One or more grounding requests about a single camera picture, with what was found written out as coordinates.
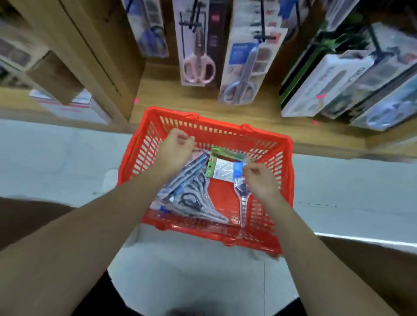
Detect person's right hand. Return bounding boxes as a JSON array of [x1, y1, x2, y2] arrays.
[[243, 162, 283, 204]]

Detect person's left hand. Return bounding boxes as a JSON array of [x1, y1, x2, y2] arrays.
[[152, 128, 197, 179]]

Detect clear utensil pack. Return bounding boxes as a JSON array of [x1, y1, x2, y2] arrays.
[[205, 156, 252, 228]]

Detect black-handled scissors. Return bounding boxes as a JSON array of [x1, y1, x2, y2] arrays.
[[151, 149, 230, 225]]

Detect person's left forearm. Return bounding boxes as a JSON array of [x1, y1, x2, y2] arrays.
[[0, 168, 175, 316]]

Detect person's right forearm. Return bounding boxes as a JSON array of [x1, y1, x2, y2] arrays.
[[259, 195, 400, 316]]

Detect green packet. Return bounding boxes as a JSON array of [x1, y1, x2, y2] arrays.
[[210, 146, 249, 163]]

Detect wooden display shelf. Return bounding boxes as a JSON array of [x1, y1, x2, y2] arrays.
[[129, 62, 417, 160]]

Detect red plastic shopping basket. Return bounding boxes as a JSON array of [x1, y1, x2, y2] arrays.
[[117, 106, 295, 256]]

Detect pink scissors on white card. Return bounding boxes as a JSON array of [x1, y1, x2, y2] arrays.
[[172, 0, 217, 88]]

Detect grey scissors on white card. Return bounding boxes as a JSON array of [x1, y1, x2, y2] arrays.
[[219, 0, 289, 105]]

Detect black hanging package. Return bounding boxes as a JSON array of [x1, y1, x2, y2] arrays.
[[207, 0, 229, 86]]

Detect white box with red stripe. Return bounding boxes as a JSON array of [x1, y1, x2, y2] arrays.
[[29, 88, 113, 125]]

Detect blue tool in hanging pack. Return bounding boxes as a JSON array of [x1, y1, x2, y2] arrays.
[[122, 0, 169, 59]]

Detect white product box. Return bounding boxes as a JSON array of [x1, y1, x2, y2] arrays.
[[281, 50, 376, 118]]

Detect green and black package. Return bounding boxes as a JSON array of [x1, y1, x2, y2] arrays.
[[279, 29, 336, 109]]

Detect pale blue product box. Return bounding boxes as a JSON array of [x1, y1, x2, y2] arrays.
[[350, 74, 417, 132]]

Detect grey printed product box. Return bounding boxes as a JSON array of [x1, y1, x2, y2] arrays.
[[321, 22, 417, 120]]

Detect person's black trousers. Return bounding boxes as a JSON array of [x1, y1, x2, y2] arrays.
[[71, 270, 308, 316]]

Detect grey printed packages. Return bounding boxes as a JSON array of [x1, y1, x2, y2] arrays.
[[0, 18, 50, 90]]

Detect wooden shelf post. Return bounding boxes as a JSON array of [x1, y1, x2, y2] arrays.
[[8, 0, 146, 126]]

